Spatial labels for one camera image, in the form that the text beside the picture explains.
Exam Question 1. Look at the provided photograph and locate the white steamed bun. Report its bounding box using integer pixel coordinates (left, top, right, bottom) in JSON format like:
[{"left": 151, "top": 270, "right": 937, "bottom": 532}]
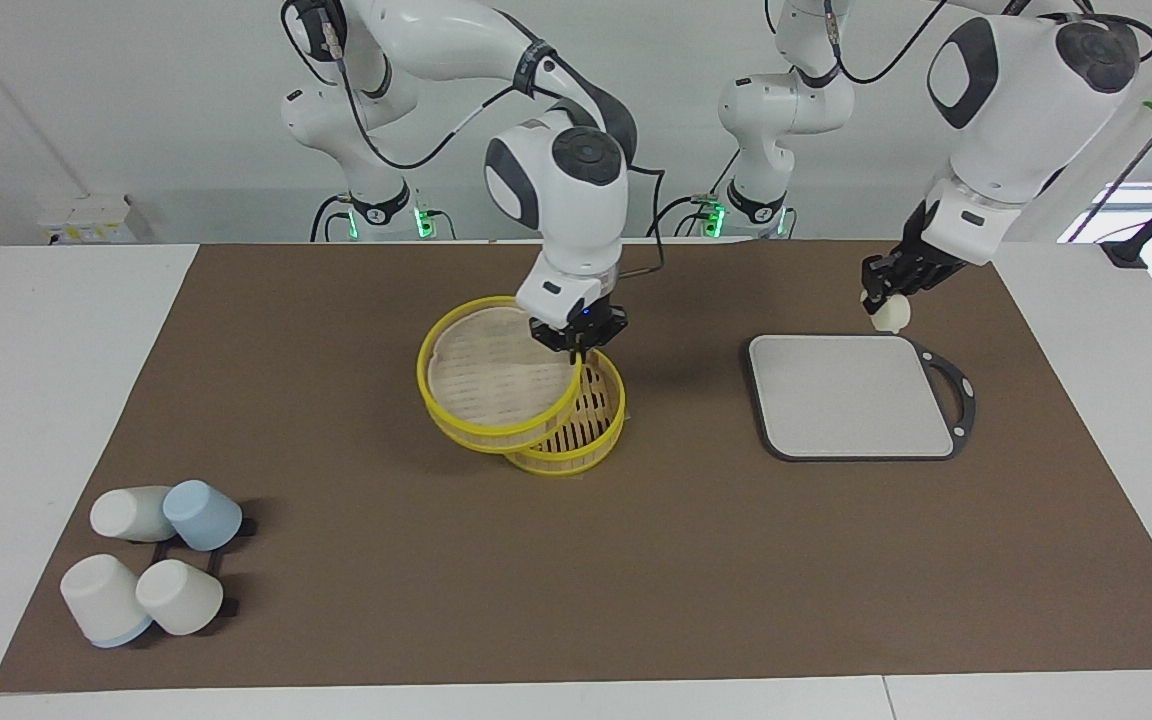
[{"left": 870, "top": 295, "right": 913, "bottom": 335}]

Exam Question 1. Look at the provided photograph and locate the printed paper steamer liner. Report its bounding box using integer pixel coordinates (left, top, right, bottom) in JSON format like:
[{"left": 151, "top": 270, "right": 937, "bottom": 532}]
[{"left": 430, "top": 308, "right": 578, "bottom": 427}]

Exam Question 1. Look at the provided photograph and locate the yellow steamer lid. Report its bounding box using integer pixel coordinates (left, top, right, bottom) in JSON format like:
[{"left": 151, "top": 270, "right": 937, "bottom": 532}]
[{"left": 416, "top": 296, "right": 586, "bottom": 455}]

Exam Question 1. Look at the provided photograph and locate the slatted bamboo steamer base tier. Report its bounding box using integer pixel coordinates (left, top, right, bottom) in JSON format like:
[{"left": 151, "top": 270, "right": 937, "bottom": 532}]
[{"left": 503, "top": 350, "right": 628, "bottom": 479}]

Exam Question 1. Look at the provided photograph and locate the thin metal rod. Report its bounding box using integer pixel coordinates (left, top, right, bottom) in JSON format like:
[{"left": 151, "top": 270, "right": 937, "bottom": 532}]
[{"left": 1066, "top": 125, "right": 1152, "bottom": 244}]

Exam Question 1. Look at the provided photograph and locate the brown table mat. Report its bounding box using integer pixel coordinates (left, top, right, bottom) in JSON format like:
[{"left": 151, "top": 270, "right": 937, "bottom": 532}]
[{"left": 0, "top": 240, "right": 1152, "bottom": 694}]

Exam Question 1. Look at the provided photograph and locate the light blue plastic cup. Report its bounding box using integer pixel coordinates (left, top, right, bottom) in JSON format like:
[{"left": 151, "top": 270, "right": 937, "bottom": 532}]
[{"left": 163, "top": 480, "right": 243, "bottom": 552}]

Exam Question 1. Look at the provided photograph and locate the black cup rack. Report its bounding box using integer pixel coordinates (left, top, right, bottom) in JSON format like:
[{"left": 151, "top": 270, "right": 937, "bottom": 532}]
[{"left": 149, "top": 515, "right": 259, "bottom": 619}]

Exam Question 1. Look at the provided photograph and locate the white plastic cup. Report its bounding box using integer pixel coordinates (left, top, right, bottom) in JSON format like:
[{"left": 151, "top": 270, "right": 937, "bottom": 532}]
[
  {"left": 60, "top": 554, "right": 154, "bottom": 649},
  {"left": 90, "top": 486, "right": 178, "bottom": 544},
  {"left": 135, "top": 559, "right": 225, "bottom": 637}
]

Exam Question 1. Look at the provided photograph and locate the white cutting board grey frame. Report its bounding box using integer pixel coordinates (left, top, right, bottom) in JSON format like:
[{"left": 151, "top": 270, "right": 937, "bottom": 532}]
[{"left": 743, "top": 333, "right": 978, "bottom": 464}]

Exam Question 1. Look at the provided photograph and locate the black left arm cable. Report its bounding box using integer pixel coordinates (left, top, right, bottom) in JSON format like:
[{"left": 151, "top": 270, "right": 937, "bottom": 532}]
[{"left": 764, "top": 0, "right": 1152, "bottom": 87}]

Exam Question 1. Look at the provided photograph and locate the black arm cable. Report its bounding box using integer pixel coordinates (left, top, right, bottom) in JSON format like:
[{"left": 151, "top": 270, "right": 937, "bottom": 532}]
[
  {"left": 764, "top": 0, "right": 1152, "bottom": 87},
  {"left": 281, "top": 0, "right": 668, "bottom": 277}
]

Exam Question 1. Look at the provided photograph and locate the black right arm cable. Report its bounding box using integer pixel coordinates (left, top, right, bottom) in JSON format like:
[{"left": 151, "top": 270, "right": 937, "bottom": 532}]
[{"left": 281, "top": 0, "right": 668, "bottom": 277}]

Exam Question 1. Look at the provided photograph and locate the white wall socket box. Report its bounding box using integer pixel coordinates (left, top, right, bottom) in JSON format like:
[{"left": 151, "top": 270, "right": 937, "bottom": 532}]
[{"left": 35, "top": 193, "right": 138, "bottom": 245}]

